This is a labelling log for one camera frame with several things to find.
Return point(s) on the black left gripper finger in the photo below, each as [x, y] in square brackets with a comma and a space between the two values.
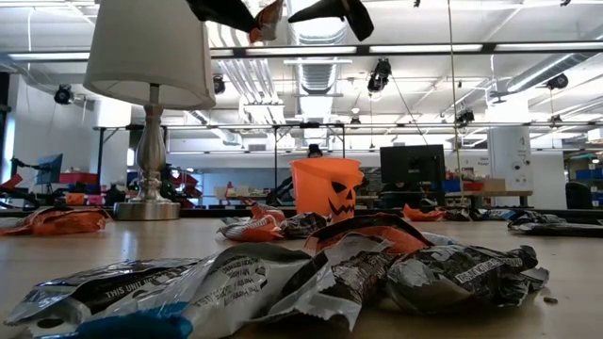
[226, 11]

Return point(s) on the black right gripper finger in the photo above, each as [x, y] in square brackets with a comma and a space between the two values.
[362, 21]
[325, 9]

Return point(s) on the orange pumpkin face bucket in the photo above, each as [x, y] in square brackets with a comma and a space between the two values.
[313, 188]

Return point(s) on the crumpled orange Reese's candy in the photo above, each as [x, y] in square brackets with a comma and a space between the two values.
[268, 213]

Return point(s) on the long strip light bar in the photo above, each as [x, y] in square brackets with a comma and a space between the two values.
[424, 48]

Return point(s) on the white shade silver table lamp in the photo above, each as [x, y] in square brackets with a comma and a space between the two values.
[151, 47]

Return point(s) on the black computer monitor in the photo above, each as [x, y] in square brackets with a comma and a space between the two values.
[412, 165]

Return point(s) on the wooden background table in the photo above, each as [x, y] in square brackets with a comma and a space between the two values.
[490, 193]

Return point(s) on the small dark monitor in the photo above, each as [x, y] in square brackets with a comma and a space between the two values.
[49, 169]

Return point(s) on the blue storage bins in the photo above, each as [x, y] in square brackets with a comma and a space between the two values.
[589, 174]

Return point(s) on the black office chair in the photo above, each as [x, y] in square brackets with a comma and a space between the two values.
[578, 197]

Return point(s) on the silver ceiling air duct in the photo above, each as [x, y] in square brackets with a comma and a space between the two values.
[318, 47]

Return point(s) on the black hanging ceiling camera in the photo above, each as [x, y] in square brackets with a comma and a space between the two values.
[63, 94]
[379, 75]
[219, 85]
[558, 82]
[465, 117]

